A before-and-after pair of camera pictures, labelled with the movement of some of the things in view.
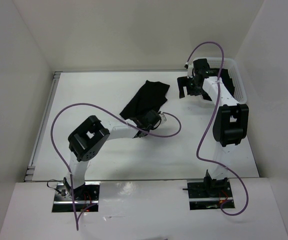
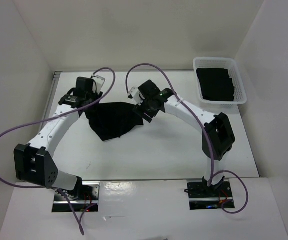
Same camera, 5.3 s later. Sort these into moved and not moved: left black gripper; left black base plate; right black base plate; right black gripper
Moved: right black gripper; left black gripper
Not moved: right black base plate; left black base plate
